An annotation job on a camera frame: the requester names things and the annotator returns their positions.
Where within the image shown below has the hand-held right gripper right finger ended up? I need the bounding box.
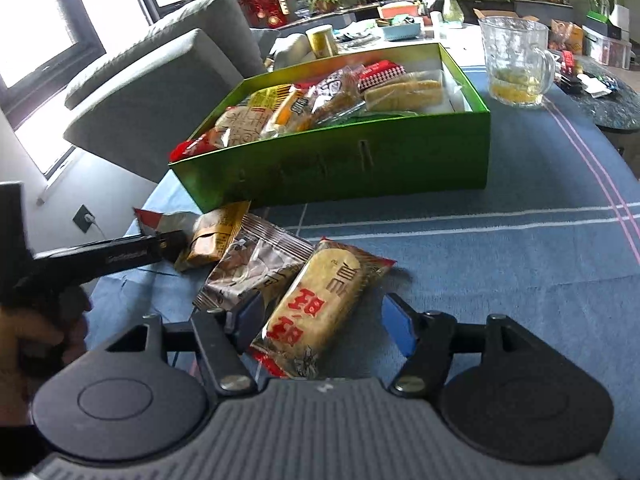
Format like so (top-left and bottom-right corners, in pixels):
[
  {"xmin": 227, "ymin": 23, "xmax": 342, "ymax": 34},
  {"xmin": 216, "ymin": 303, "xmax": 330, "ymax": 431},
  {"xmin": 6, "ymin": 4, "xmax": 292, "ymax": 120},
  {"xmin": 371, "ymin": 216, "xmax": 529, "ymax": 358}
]
[{"xmin": 382, "ymin": 292, "xmax": 541, "ymax": 396}]

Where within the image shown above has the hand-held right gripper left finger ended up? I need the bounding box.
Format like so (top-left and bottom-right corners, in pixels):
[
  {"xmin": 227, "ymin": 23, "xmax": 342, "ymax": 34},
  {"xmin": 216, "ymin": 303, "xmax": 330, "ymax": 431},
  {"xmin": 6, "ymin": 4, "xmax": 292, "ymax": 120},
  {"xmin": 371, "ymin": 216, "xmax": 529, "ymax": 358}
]
[{"xmin": 102, "ymin": 290, "xmax": 267, "ymax": 396}]

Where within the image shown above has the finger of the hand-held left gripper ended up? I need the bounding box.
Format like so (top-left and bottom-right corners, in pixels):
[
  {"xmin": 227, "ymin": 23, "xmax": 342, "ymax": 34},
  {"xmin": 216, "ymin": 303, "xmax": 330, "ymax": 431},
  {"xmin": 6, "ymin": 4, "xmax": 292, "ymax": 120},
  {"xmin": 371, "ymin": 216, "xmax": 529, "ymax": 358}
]
[{"xmin": 142, "ymin": 230, "xmax": 186, "ymax": 265}]

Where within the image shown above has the orange cake snack packet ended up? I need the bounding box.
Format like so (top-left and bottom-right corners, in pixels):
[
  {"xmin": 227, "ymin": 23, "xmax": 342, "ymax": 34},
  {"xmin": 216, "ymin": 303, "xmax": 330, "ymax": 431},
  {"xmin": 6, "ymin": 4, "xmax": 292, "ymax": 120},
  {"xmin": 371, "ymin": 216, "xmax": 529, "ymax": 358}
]
[{"xmin": 174, "ymin": 201, "xmax": 251, "ymax": 273}]

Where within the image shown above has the brown white snack packet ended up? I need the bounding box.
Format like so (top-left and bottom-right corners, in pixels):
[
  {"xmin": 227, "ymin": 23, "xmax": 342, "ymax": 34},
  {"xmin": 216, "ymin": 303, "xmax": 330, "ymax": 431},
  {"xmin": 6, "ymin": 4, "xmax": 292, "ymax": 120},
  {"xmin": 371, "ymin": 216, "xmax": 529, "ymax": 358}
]
[{"xmin": 192, "ymin": 212, "xmax": 316, "ymax": 317}]

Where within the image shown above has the yellow rice cracker packet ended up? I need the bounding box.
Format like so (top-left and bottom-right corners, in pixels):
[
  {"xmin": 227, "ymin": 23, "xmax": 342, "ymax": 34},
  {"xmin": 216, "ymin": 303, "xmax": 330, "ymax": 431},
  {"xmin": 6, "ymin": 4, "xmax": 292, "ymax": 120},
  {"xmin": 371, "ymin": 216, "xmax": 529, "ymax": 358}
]
[{"xmin": 249, "ymin": 237, "xmax": 397, "ymax": 380}]

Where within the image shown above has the green cardboard box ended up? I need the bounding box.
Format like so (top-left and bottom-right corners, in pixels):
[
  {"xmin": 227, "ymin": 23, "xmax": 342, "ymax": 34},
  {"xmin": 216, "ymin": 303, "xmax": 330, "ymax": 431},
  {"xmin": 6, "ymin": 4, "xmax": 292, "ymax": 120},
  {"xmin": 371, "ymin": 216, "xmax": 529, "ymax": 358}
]
[{"xmin": 167, "ymin": 42, "xmax": 492, "ymax": 214}]

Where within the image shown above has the yellow red striped snack packet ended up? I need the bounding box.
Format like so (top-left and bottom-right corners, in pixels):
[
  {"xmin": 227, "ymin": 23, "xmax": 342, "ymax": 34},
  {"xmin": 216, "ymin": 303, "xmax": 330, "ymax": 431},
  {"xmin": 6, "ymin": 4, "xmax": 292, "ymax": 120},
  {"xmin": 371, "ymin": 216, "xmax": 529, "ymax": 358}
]
[{"xmin": 245, "ymin": 84, "xmax": 294, "ymax": 111}]

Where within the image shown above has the sliced toast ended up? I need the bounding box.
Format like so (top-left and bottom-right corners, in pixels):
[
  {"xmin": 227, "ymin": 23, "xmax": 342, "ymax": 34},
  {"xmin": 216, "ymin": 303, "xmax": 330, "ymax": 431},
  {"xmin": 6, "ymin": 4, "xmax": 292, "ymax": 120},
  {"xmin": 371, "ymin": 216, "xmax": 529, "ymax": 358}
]
[{"xmin": 362, "ymin": 71, "xmax": 446, "ymax": 114}]

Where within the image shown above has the red checkered snack packet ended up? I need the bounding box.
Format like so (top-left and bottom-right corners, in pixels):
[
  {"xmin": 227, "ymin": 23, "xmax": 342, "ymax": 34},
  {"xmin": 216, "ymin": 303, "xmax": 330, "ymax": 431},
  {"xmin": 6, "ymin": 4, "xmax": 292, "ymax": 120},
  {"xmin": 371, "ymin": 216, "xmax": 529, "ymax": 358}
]
[{"xmin": 357, "ymin": 60, "xmax": 409, "ymax": 89}]

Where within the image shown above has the person's left hand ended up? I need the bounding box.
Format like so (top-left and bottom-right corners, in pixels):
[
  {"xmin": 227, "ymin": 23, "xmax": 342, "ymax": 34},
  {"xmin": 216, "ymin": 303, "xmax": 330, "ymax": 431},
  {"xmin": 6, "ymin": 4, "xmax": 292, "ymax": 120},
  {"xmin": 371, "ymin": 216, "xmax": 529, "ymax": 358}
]
[{"xmin": 0, "ymin": 286, "xmax": 94, "ymax": 411}]

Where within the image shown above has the white red-edged snack packet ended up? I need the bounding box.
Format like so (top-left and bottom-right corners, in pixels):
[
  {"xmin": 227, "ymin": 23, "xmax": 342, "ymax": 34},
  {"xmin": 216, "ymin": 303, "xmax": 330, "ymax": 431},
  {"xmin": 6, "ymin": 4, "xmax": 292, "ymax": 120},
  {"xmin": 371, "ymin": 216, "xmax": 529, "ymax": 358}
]
[{"xmin": 132, "ymin": 207, "xmax": 201, "ymax": 242}]

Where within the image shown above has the round biscuit packet red edge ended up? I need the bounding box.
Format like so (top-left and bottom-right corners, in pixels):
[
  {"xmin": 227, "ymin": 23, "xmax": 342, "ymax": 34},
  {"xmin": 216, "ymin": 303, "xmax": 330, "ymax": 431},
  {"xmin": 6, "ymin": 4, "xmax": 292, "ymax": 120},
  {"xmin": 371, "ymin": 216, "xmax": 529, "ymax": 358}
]
[{"xmin": 170, "ymin": 105, "xmax": 266, "ymax": 162}]

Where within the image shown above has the grey sofa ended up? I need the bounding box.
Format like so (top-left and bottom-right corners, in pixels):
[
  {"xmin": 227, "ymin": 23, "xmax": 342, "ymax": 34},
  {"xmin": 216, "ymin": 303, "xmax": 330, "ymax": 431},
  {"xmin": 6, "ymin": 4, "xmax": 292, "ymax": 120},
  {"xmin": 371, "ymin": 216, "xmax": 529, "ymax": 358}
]
[{"xmin": 62, "ymin": 0, "xmax": 272, "ymax": 184}]

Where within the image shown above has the orange bread snack packet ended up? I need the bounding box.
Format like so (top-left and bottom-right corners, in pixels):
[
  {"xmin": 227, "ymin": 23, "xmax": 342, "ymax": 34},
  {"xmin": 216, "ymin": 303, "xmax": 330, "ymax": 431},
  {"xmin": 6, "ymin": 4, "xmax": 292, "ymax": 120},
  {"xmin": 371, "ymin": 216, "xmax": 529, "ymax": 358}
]
[{"xmin": 260, "ymin": 87, "xmax": 321, "ymax": 139}]

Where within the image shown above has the white dark patterned snack packet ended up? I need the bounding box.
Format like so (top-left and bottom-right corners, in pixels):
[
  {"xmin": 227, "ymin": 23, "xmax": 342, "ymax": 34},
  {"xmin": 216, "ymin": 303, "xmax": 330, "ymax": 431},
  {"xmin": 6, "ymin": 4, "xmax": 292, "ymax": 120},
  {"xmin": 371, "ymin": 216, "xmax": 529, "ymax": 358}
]
[{"xmin": 305, "ymin": 67, "xmax": 366, "ymax": 121}]

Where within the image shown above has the white bundle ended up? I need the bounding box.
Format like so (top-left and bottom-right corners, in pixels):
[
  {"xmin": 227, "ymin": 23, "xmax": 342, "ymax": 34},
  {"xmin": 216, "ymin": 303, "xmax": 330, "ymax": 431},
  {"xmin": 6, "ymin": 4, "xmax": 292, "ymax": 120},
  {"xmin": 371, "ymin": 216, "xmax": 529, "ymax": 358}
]
[{"xmin": 270, "ymin": 34, "xmax": 314, "ymax": 69}]

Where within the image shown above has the yellow can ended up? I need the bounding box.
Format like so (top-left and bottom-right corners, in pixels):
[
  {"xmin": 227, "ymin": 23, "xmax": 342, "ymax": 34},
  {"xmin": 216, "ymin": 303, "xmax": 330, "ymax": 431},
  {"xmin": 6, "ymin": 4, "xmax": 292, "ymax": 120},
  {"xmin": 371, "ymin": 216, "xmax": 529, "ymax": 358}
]
[{"xmin": 305, "ymin": 25, "xmax": 341, "ymax": 60}]

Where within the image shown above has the glass mug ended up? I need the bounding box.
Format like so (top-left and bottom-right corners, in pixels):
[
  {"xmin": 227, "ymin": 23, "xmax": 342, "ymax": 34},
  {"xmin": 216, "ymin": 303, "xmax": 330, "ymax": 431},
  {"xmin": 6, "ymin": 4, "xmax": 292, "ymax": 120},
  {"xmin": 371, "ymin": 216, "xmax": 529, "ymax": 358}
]
[{"xmin": 479, "ymin": 16, "xmax": 557, "ymax": 109}]

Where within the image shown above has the blue plastic basket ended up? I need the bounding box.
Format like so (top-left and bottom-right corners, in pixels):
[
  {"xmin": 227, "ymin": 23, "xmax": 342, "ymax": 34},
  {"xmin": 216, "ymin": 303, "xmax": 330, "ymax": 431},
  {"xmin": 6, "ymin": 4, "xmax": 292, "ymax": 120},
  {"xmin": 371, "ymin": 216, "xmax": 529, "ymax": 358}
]
[{"xmin": 382, "ymin": 22, "xmax": 426, "ymax": 41}]

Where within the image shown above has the dark marble side table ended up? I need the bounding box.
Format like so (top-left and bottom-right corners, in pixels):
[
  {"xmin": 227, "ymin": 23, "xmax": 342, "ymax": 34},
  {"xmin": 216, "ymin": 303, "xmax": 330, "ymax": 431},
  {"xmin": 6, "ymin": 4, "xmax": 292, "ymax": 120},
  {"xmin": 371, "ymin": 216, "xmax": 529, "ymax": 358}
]
[{"xmin": 565, "ymin": 52, "xmax": 640, "ymax": 134}]

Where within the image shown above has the open cardboard box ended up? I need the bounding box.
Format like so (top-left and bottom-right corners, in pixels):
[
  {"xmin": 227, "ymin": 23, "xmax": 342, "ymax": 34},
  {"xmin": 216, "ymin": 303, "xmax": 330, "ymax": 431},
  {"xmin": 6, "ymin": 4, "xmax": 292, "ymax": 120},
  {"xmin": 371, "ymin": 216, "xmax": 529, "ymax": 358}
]
[{"xmin": 472, "ymin": 7, "xmax": 542, "ymax": 27}]

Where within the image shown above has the orange printed carton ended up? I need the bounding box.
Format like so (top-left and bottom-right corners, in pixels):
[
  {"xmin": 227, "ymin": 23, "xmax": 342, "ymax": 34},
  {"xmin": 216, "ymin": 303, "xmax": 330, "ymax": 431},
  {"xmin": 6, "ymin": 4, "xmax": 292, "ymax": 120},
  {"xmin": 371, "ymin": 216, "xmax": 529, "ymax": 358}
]
[{"xmin": 550, "ymin": 20, "xmax": 584, "ymax": 54}]

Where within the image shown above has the clear storage box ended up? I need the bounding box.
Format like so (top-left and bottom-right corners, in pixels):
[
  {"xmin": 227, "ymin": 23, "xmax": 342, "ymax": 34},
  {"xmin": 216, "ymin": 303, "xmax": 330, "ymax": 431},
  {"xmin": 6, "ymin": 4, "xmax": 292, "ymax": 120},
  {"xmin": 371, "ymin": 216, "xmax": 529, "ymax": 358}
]
[{"xmin": 582, "ymin": 25, "xmax": 632, "ymax": 69}]

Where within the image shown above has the wall socket with plug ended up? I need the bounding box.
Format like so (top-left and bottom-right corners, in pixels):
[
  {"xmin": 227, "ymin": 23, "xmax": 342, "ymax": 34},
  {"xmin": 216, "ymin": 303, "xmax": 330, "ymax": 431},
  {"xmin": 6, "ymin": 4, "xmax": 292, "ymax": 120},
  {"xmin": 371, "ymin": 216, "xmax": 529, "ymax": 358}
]
[{"xmin": 72, "ymin": 204, "xmax": 97, "ymax": 234}]

